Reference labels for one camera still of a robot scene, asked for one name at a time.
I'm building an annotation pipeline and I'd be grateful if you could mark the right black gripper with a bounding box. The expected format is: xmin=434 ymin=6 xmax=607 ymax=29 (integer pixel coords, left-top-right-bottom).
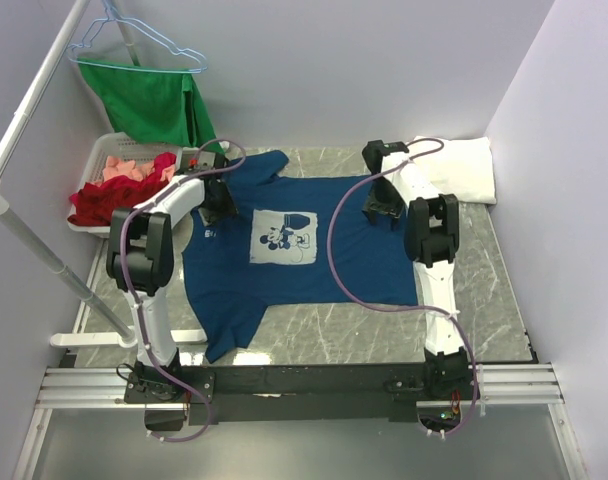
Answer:
xmin=362 ymin=175 xmax=406 ymax=228

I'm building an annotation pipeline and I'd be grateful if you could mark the blue mickey t shirt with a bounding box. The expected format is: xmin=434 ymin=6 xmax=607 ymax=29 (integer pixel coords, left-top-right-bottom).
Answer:
xmin=183 ymin=151 xmax=418 ymax=362

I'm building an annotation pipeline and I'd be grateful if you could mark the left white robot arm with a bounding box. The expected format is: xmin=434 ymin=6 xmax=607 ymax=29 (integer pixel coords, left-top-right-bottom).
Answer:
xmin=106 ymin=152 xmax=237 ymax=402

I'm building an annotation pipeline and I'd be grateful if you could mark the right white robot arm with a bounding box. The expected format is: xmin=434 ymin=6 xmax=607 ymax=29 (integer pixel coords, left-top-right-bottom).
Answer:
xmin=362 ymin=139 xmax=468 ymax=399

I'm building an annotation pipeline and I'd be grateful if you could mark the magenta garment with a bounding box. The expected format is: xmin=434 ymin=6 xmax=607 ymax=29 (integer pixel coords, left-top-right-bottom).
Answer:
xmin=153 ymin=152 xmax=177 ymax=179

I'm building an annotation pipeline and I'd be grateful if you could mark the folded white t shirt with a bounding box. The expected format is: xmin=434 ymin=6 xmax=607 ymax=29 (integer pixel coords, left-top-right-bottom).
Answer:
xmin=414 ymin=137 xmax=497 ymax=205

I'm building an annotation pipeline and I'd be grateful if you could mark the pink garment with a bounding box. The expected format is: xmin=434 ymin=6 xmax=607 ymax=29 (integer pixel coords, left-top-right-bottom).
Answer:
xmin=103 ymin=156 xmax=159 ymax=182

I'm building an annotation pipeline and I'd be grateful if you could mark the green hanging cloth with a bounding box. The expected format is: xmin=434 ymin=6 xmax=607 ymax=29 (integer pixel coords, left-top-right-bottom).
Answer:
xmin=78 ymin=58 xmax=216 ymax=147

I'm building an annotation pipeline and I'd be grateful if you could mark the dark red garment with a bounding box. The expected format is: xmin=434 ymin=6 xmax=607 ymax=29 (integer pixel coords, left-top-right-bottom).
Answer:
xmin=68 ymin=177 xmax=169 ymax=227

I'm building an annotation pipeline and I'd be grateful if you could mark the white plastic laundry basket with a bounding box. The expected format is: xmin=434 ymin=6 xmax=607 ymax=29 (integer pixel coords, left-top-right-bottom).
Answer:
xmin=67 ymin=133 xmax=182 ymax=237

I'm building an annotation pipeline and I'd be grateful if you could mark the white rack foot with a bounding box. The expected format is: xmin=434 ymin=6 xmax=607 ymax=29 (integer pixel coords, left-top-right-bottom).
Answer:
xmin=49 ymin=329 xmax=207 ymax=349

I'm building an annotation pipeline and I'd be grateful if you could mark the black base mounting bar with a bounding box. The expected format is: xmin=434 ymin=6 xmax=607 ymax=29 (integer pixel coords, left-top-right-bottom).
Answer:
xmin=122 ymin=363 xmax=479 ymax=432

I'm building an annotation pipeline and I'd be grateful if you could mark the white clothes rack pole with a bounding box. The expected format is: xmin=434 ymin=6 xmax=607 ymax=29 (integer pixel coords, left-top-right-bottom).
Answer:
xmin=0 ymin=0 xmax=140 ymax=349

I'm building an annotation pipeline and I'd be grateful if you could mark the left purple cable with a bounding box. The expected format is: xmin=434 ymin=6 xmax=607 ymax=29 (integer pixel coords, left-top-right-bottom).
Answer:
xmin=122 ymin=137 xmax=248 ymax=445

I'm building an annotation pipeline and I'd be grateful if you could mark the purple cable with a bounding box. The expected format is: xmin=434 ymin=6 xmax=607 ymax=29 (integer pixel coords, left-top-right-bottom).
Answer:
xmin=327 ymin=138 xmax=481 ymax=439
xmin=122 ymin=137 xmax=248 ymax=445

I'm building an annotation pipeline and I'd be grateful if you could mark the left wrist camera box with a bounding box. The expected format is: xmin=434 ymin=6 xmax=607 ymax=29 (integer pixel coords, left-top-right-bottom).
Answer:
xmin=183 ymin=152 xmax=217 ymax=171

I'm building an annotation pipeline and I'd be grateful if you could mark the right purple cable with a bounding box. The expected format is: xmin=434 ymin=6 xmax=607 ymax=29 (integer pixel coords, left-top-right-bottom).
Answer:
xmin=327 ymin=138 xmax=481 ymax=439

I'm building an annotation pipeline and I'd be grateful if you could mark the aluminium rail frame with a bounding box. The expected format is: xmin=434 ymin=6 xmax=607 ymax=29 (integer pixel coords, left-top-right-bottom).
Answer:
xmin=14 ymin=363 xmax=587 ymax=479

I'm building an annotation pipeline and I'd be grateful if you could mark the light blue wire hanger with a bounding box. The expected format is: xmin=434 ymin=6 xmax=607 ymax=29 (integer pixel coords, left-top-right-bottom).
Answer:
xmin=65 ymin=1 xmax=209 ymax=75

